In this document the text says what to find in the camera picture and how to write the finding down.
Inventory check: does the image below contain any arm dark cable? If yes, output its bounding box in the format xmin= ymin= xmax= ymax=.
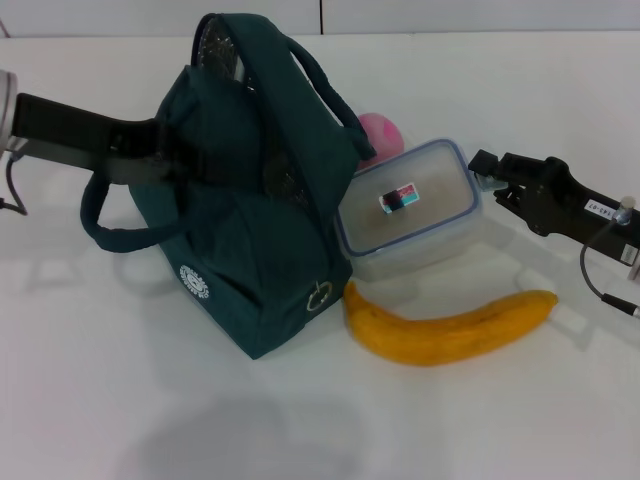
xmin=0 ymin=152 xmax=27 ymax=217
xmin=578 ymin=197 xmax=640 ymax=320

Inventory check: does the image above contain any pink peach ball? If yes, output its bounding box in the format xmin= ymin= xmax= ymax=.
xmin=357 ymin=112 xmax=405 ymax=162

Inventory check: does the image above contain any left arm dark cable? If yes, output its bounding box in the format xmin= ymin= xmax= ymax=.
xmin=0 ymin=152 xmax=27 ymax=217

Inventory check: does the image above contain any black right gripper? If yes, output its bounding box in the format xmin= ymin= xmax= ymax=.
xmin=469 ymin=148 xmax=640 ymax=264

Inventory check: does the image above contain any right arm dark cable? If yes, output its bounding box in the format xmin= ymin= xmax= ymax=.
xmin=578 ymin=197 xmax=640 ymax=320

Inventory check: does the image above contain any yellow banana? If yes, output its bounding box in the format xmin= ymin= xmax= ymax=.
xmin=342 ymin=281 xmax=560 ymax=369

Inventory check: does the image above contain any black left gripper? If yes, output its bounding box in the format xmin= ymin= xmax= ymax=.
xmin=12 ymin=92 xmax=224 ymax=185

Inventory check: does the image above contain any dark teal lunch bag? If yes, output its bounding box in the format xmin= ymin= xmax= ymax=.
xmin=81 ymin=12 xmax=377 ymax=361

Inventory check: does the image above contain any clear lunch box blue rim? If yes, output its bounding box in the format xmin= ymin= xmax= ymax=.
xmin=333 ymin=138 xmax=484 ymax=281

